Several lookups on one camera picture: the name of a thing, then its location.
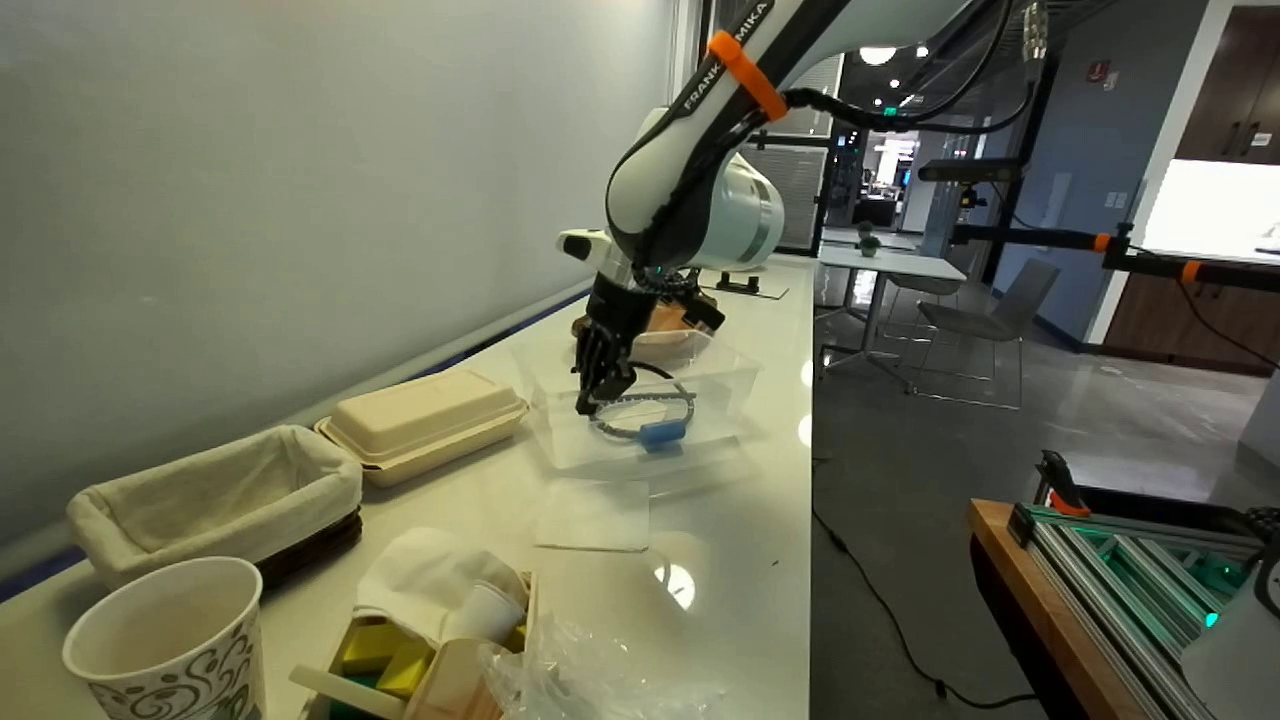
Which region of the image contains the beige clamshell takeout box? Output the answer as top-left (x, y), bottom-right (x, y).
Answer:
top-left (318, 369), bottom-right (526, 484)

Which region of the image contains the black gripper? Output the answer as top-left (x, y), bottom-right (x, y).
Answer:
top-left (577, 275), bottom-right (655, 417)

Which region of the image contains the patterned paper cup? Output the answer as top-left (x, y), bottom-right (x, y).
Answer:
top-left (60, 556), bottom-right (263, 720)

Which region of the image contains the black floor cable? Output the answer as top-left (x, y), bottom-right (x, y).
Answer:
top-left (811, 511), bottom-right (1039, 711)

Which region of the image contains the wooden bench with metal rails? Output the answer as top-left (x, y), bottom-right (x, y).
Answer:
top-left (967, 451), bottom-right (1280, 720)

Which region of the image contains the grey chair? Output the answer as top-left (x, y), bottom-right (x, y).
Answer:
top-left (918, 261), bottom-right (1058, 399)

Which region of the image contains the white background table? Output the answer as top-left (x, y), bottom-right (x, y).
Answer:
top-left (811, 229), bottom-right (967, 351)

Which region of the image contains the cloth lined basket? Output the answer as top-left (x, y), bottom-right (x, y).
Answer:
top-left (66, 423), bottom-right (364, 589)

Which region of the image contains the black camera tripod rig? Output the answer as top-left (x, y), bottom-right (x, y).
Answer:
top-left (918, 160), bottom-right (1280, 291)

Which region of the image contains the clear plastic container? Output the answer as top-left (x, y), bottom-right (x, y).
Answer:
top-left (515, 347), bottom-right (755, 474)

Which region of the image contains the crumpled white tissue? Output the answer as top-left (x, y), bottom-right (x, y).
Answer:
top-left (352, 528), bottom-right (526, 648)

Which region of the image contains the crumpled clear plastic bag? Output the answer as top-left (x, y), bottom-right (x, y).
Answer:
top-left (484, 615), bottom-right (722, 720)

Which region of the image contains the wooden box with colored blocks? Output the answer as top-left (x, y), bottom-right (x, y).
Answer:
top-left (287, 582), bottom-right (531, 720)

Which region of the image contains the small black stand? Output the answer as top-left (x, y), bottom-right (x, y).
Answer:
top-left (714, 272), bottom-right (760, 298)

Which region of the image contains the brown wooden tray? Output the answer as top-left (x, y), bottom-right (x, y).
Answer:
top-left (626, 299), bottom-right (711, 366)

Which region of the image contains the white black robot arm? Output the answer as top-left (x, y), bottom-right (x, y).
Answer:
top-left (559, 0), bottom-right (980, 417)

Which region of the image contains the white paper napkin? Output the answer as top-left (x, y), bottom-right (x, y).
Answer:
top-left (535, 481), bottom-right (649, 553)

